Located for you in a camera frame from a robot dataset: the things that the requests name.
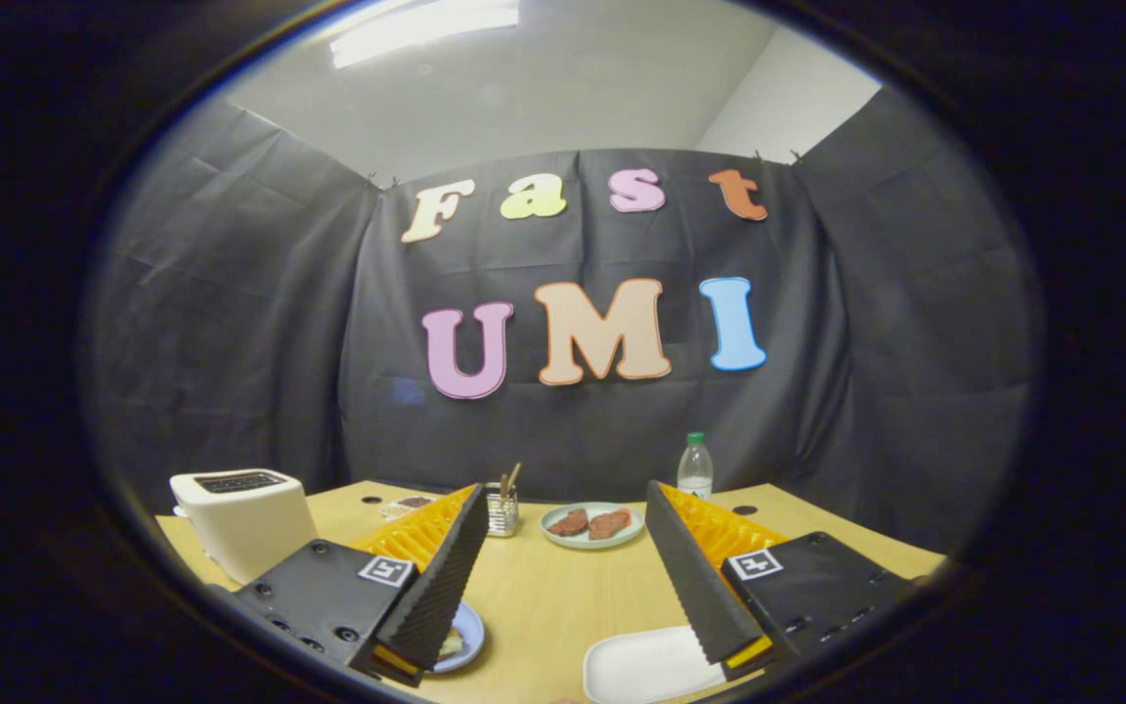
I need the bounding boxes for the metal mesh utensil holder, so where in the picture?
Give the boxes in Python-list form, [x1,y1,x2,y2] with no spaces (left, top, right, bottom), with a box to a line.
[486,482,520,538]

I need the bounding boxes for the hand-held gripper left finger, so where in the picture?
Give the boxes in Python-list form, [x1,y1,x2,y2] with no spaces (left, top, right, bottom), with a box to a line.
[203,482,492,688]

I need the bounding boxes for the ceiling light panel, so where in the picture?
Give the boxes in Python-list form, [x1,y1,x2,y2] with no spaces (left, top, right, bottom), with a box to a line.
[328,0,521,69]

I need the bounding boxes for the black backdrop cloth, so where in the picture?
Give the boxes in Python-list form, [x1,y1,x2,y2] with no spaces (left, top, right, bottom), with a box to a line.
[84,88,1043,553]

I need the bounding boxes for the light green round plate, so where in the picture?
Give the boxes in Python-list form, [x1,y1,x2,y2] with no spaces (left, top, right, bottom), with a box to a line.
[540,502,645,550]

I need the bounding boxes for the blue round plate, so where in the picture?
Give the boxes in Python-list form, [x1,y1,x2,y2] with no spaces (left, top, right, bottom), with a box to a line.
[423,600,486,675]

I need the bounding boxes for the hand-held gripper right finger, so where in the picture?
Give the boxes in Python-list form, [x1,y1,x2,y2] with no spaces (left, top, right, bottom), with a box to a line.
[645,479,919,682]

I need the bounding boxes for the clear plastic water bottle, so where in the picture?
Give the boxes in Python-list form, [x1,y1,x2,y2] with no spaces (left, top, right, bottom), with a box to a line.
[676,432,715,501]

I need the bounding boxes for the white toaster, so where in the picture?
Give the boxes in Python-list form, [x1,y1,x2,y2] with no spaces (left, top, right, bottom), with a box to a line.
[169,468,320,586]

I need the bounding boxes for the white rectangular plate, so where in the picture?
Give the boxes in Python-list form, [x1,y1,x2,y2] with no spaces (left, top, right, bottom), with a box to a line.
[583,626,728,704]

